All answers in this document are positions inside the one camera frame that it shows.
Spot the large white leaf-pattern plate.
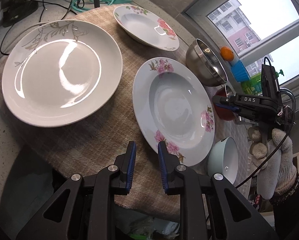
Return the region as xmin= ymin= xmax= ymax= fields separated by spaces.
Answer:
xmin=2 ymin=20 xmax=123 ymax=127

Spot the light blue ceramic bowl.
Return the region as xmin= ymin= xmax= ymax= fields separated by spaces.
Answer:
xmin=207 ymin=137 xmax=238 ymax=184

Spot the small pink floral deep plate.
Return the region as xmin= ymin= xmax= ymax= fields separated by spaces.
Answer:
xmin=114 ymin=4 xmax=179 ymax=51

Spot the stainless steel bowl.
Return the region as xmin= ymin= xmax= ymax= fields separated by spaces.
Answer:
xmin=186 ymin=38 xmax=228 ymax=87

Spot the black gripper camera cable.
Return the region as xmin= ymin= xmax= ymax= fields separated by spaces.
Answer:
xmin=235 ymin=56 xmax=296 ymax=189

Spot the green dish soap bottle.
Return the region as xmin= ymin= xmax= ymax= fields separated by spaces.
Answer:
xmin=241 ymin=72 xmax=273 ymax=95

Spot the large pink floral deep plate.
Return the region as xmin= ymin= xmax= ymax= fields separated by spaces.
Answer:
xmin=133 ymin=57 xmax=215 ymax=166

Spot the red bowl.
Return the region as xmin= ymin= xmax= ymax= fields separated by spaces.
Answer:
xmin=214 ymin=85 xmax=236 ymax=121

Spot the pink plaid cloth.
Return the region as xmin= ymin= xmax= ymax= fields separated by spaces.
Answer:
xmin=0 ymin=6 xmax=187 ymax=221

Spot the blue fluted cup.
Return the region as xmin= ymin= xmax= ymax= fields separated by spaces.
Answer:
xmin=231 ymin=60 xmax=250 ymax=82

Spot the chrome kitchen faucet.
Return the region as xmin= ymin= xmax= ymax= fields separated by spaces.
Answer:
xmin=280 ymin=87 xmax=296 ymax=113

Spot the orange tangerine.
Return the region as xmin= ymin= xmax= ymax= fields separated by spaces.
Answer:
xmin=220 ymin=47 xmax=235 ymax=62

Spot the white knit gloved right hand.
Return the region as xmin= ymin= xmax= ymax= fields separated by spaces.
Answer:
xmin=248 ymin=127 xmax=297 ymax=200

